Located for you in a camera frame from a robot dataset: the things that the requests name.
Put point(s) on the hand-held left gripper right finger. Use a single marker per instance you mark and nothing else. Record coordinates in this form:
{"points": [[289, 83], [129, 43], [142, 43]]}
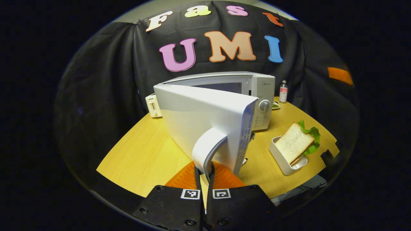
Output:
{"points": [[240, 208]]}

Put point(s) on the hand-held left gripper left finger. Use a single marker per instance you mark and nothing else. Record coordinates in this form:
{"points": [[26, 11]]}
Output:
{"points": [[170, 208]]}

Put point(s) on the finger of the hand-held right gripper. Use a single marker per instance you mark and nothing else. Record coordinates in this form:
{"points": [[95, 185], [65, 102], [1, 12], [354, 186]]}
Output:
{"points": [[340, 75]]}

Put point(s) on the bread and lettuce sandwich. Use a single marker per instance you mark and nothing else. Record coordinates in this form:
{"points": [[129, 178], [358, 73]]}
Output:
{"points": [[293, 142]]}

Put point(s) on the white microwave oven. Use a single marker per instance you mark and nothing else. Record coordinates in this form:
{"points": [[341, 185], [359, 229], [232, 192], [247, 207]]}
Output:
{"points": [[205, 112]]}

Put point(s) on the small clear bottle pink label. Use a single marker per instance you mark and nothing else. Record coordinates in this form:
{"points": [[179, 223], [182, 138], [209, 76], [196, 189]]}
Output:
{"points": [[283, 93]]}

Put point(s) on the white rectangular container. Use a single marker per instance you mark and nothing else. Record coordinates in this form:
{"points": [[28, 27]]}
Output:
{"points": [[281, 162]]}

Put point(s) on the white divided dish with grains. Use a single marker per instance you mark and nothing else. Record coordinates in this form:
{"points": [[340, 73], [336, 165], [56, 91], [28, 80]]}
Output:
{"points": [[276, 105]]}

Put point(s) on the black table clamp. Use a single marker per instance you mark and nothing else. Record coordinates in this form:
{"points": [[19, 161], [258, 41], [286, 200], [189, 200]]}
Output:
{"points": [[329, 157]]}

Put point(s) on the white toaster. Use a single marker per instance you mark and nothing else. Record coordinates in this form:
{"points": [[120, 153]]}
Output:
{"points": [[153, 106]]}

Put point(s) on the black backdrop cloth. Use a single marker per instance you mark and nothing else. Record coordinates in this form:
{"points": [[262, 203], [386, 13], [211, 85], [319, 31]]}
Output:
{"points": [[112, 80]]}

